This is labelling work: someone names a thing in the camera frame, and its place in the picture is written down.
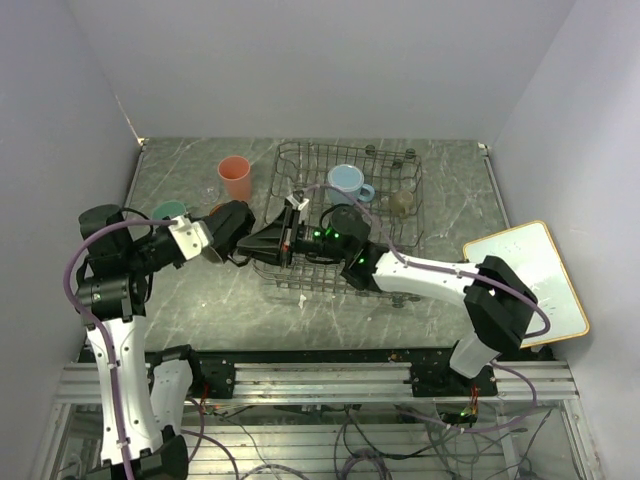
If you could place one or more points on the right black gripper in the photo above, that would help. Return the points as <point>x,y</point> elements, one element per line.
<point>276,240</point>

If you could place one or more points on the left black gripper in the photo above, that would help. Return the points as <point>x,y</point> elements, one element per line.
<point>166,230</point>

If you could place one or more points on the green ceramic mug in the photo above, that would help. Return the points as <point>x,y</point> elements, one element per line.
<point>169,209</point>

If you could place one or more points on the black mug white interior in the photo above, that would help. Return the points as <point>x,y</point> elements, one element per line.
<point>228,225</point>

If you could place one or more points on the orange mug black handle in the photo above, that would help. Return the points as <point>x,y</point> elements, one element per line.
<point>216,208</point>

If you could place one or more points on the pink plastic tumbler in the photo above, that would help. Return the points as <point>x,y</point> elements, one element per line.
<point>235,173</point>

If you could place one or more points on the light blue mug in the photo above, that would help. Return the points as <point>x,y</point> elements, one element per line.
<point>347,186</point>

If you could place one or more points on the clear glass cup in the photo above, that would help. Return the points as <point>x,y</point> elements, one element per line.
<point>210,194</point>

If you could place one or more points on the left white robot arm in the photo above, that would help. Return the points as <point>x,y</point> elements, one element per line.
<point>107,282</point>

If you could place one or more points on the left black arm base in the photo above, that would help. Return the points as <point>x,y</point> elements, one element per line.
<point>213,375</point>

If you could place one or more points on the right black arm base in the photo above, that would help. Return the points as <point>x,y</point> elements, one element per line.
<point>431,376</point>

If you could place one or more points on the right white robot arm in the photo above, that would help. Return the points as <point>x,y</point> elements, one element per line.
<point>499,305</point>

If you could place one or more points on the beige small mug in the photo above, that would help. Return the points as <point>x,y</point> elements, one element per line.
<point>401,203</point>

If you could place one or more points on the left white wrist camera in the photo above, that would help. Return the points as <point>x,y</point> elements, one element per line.
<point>185,237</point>

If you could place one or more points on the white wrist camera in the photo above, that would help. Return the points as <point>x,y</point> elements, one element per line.
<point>297,200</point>
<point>185,237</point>

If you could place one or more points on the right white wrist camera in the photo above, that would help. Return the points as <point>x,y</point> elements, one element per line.
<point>297,200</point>

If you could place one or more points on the grey wire dish rack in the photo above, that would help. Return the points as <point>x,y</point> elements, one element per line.
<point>304,166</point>

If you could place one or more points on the whiteboard with wooden frame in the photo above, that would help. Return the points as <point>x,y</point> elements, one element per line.
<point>530,251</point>

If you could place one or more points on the aluminium mounting rail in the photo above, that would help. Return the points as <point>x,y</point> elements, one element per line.
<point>386,382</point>

